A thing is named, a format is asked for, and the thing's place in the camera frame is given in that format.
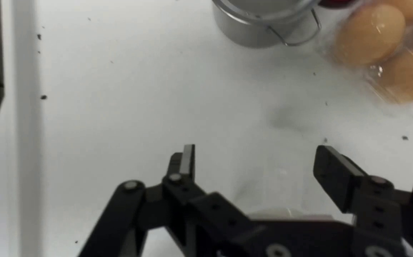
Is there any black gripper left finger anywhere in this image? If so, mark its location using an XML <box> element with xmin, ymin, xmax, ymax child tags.
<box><xmin>79</xmin><ymin>144</ymin><xmax>249</xmax><ymax>257</ymax></box>

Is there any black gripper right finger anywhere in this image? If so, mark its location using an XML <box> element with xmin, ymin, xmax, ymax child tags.
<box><xmin>313</xmin><ymin>146</ymin><xmax>413</xmax><ymax>257</ymax></box>

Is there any white plastic serving tray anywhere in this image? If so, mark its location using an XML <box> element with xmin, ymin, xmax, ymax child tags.
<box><xmin>0</xmin><ymin>0</ymin><xmax>413</xmax><ymax>257</ymax></box>

